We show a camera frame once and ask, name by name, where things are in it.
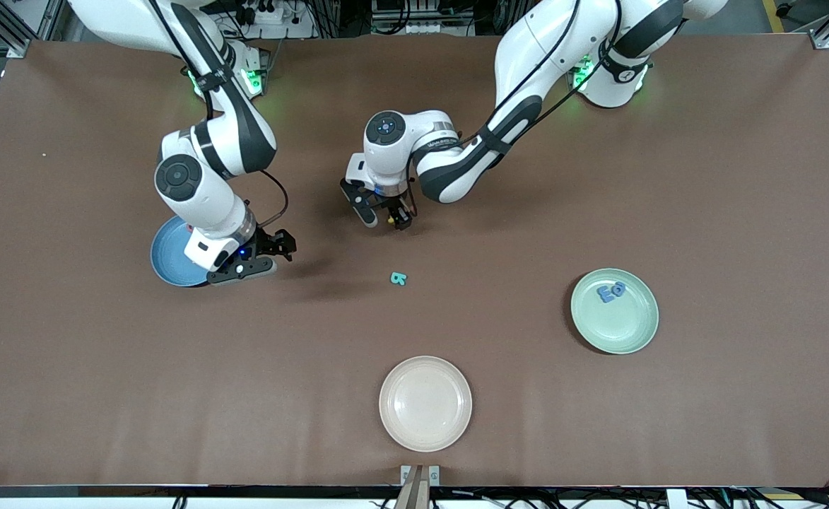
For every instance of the green plate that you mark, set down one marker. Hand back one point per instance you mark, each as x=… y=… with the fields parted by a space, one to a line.
x=614 y=325

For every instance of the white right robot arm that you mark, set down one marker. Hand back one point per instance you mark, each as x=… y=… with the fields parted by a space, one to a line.
x=202 y=191

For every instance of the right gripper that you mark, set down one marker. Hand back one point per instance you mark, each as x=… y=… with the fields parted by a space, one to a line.
x=271 y=242

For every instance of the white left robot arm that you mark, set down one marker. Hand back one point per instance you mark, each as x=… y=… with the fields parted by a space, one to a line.
x=548 y=42

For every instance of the blue foam lowercase m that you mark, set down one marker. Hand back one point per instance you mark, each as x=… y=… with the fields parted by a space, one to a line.
x=606 y=295

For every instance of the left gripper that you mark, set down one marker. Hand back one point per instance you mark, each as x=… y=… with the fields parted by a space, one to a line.
x=398 y=210

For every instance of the white power strip with plugs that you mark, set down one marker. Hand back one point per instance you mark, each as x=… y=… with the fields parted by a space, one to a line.
x=280 y=21

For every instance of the white electronics box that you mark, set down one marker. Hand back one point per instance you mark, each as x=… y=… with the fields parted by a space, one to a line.
x=421 y=25

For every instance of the teal foam capital R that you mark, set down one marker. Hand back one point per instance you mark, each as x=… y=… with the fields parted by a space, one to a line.
x=398 y=278

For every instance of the brown table cover mat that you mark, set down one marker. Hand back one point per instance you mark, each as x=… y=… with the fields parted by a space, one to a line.
x=103 y=353

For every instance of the blue foam lowercase a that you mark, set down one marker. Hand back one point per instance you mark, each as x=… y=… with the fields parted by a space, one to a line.
x=619 y=288

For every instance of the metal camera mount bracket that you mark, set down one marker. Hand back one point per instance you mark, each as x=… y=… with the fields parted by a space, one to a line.
x=432 y=475

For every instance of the beige plate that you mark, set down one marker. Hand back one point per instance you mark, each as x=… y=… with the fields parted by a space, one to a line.
x=425 y=404

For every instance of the blue plate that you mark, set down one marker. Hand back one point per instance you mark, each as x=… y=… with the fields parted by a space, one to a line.
x=170 y=261

